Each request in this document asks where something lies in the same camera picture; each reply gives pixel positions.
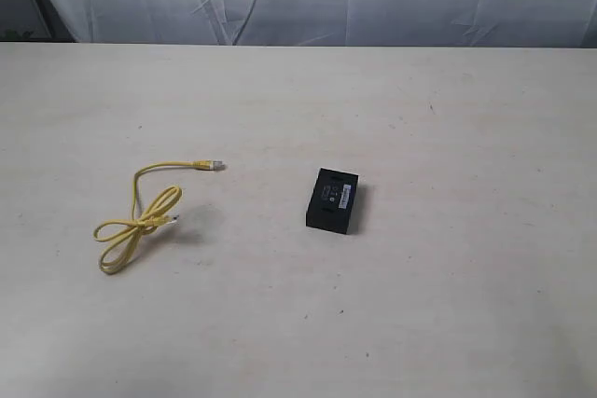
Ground black network switch box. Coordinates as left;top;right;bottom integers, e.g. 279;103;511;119
306;168;358;235

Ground yellow ethernet cable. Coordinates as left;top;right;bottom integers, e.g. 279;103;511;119
92;159;227;275

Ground green plant leaves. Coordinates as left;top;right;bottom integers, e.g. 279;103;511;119
0;29;34;42

